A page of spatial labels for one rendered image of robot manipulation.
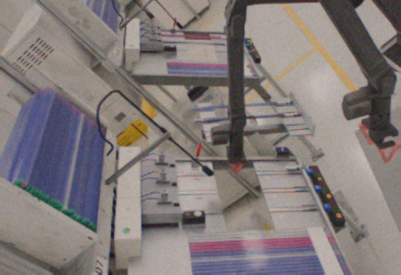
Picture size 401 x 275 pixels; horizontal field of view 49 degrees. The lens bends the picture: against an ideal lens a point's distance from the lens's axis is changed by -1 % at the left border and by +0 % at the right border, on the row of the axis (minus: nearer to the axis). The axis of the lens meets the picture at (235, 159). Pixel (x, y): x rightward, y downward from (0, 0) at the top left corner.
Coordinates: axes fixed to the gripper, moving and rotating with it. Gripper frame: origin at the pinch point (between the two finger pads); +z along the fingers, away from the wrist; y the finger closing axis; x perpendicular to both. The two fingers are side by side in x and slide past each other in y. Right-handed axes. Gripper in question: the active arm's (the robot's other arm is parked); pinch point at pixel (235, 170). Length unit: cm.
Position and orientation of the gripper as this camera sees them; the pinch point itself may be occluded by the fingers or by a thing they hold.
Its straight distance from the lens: 177.4
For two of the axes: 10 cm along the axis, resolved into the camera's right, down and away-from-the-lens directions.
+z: -0.2, 7.9, 6.1
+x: 9.8, -0.9, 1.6
